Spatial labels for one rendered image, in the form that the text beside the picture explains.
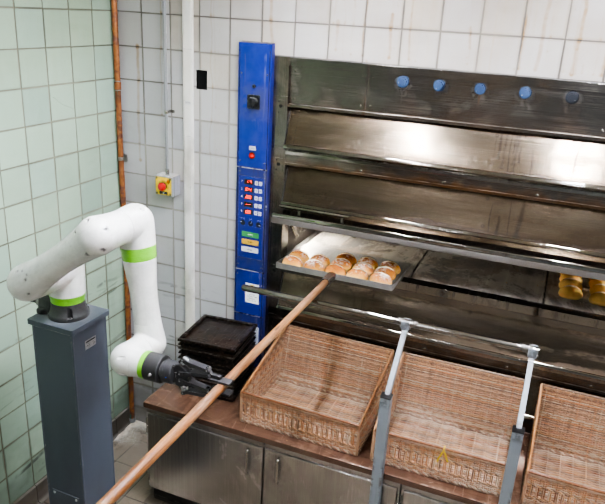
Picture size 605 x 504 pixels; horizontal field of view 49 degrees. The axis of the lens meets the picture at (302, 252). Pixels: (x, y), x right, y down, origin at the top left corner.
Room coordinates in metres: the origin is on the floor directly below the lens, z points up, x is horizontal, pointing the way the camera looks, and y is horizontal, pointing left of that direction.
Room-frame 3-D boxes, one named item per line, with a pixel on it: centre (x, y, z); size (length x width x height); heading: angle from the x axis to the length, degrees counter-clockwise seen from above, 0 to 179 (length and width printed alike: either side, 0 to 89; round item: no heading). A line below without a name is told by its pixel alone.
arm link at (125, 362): (1.90, 0.53, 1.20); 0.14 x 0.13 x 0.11; 69
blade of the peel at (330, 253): (2.89, -0.20, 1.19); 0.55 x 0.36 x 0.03; 69
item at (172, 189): (3.13, 0.67, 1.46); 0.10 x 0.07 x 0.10; 69
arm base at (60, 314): (2.22, 0.90, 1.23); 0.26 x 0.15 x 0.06; 68
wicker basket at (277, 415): (2.59, -0.11, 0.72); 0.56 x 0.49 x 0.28; 68
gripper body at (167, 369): (1.83, 0.37, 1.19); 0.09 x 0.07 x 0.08; 69
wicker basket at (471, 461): (2.38, -0.66, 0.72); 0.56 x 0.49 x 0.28; 70
